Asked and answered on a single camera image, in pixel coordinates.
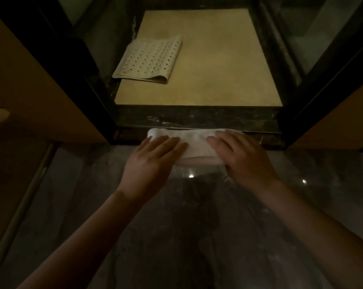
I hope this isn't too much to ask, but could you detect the person's right hand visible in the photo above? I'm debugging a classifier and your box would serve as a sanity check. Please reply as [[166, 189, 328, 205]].
[[206, 130, 283, 193]]

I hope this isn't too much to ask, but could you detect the person's left hand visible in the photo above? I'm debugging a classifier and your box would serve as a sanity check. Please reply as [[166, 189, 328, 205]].
[[117, 135, 190, 205]]

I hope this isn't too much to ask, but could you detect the white towel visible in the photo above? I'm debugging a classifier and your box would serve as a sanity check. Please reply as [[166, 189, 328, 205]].
[[147, 128, 245, 167]]

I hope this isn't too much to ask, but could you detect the person's left forearm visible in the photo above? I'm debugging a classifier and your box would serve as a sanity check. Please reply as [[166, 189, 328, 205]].
[[16, 191, 143, 289]]

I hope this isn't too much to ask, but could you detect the person's right forearm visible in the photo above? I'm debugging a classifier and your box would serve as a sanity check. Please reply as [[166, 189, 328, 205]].
[[255, 180, 363, 289]]

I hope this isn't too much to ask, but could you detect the black marble threshold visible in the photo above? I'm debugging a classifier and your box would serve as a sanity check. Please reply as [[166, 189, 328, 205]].
[[111, 105, 286, 148]]

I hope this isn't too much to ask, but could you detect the perforated white bath mat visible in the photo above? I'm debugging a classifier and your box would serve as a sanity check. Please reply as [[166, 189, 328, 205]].
[[111, 35, 184, 85]]

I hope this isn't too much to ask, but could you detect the black door frame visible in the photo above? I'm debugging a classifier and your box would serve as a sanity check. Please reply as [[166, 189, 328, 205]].
[[0, 0, 363, 153]]

